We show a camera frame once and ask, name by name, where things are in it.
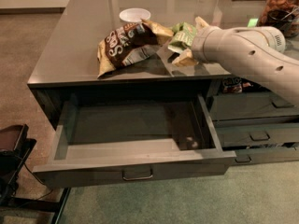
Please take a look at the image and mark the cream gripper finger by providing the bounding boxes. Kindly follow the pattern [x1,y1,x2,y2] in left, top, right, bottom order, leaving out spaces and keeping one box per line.
[195,17,209,31]
[172,49,198,67]

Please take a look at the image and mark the black mesh cup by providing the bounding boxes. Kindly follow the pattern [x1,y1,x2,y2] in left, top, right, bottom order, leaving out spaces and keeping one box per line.
[265,10,295,33]

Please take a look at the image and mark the glass jar of snacks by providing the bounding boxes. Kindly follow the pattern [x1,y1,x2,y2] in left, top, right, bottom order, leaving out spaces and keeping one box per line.
[257,0,299,38]

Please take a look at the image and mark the brown yellow chip bag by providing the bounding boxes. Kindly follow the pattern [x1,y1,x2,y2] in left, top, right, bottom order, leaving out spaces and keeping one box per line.
[97,20,174,77]

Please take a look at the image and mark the green jalapeno chip bag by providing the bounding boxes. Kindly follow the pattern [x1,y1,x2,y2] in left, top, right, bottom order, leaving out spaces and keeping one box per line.
[168,22,197,54]

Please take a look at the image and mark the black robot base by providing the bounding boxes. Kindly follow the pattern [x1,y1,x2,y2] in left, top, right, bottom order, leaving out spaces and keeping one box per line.
[0,124,70,224]

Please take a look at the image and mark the open grey top drawer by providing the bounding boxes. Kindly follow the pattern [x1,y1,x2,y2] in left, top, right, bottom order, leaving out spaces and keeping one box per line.
[34,95,236,188]

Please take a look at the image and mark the snack bags in shelf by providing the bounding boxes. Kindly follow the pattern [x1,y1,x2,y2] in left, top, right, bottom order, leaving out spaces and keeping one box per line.
[221,77,259,93]

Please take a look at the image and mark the right middle grey drawer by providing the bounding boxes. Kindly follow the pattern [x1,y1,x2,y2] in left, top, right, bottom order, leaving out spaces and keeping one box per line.
[216,123,299,147]

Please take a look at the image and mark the metal drawer handle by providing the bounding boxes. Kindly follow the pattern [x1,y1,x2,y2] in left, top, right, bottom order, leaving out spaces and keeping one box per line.
[121,169,153,182]

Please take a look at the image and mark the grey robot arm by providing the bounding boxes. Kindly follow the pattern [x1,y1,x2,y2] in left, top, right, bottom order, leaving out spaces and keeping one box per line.
[173,17,299,106]

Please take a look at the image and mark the grey cabinet counter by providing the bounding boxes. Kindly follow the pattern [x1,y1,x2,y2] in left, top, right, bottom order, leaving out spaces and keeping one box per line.
[28,0,299,188]

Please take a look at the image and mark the right bottom grey drawer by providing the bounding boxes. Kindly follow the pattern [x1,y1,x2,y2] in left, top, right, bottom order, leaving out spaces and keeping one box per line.
[233,147,299,165]

